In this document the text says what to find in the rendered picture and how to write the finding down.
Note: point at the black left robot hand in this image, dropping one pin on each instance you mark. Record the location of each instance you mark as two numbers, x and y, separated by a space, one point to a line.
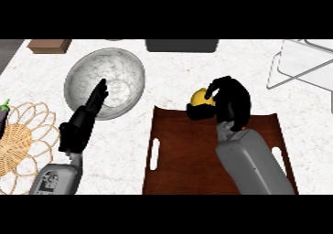
79 128

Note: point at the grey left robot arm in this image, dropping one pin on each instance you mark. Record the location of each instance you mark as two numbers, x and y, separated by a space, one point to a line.
55 179

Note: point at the woven wicker placemat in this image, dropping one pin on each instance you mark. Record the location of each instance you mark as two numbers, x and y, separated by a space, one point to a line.
18 146

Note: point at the brown wooden box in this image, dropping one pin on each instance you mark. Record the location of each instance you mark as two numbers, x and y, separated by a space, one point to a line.
48 46

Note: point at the white marble bowl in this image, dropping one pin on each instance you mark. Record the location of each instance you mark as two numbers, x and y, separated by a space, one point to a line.
117 76

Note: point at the yellow lemon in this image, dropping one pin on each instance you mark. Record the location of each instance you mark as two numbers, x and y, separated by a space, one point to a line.
201 97

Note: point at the dark grey slab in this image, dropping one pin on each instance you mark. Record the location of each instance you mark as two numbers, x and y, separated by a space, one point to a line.
5 55

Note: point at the dark grey appliance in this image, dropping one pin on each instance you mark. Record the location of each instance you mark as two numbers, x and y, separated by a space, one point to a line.
182 45

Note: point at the brown wooden tray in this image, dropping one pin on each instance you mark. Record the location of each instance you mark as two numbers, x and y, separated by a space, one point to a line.
187 164

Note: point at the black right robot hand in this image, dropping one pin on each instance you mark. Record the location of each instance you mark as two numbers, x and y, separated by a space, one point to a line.
232 103

